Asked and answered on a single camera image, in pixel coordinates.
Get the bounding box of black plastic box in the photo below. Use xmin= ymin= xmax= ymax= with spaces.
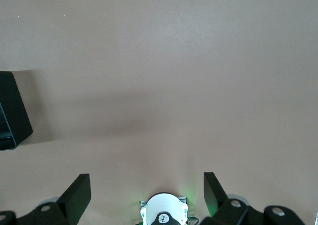
xmin=0 ymin=71 xmax=34 ymax=152

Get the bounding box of brown table cover sheet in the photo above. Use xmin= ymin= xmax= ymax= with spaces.
xmin=0 ymin=0 xmax=318 ymax=225

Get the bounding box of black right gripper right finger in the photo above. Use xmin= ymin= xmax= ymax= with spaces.
xmin=198 ymin=171 xmax=305 ymax=225

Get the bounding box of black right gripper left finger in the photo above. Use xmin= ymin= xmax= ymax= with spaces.
xmin=0 ymin=173 xmax=91 ymax=225

